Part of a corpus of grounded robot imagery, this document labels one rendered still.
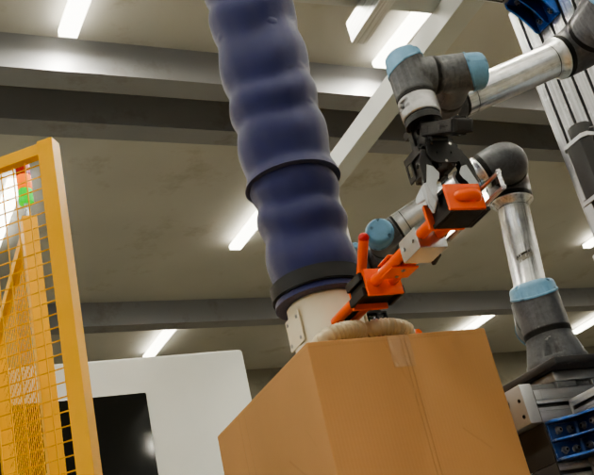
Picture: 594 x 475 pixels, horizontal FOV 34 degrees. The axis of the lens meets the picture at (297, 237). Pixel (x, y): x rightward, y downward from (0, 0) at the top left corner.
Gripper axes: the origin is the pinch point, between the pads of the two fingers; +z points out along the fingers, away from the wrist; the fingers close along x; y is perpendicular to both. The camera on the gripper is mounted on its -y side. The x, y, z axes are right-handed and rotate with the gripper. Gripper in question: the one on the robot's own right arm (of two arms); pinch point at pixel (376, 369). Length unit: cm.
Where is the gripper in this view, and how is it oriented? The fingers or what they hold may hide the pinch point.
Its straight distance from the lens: 257.9
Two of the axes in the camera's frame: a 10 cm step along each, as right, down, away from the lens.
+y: 3.5, -4.5, -8.2
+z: 2.1, 8.9, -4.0
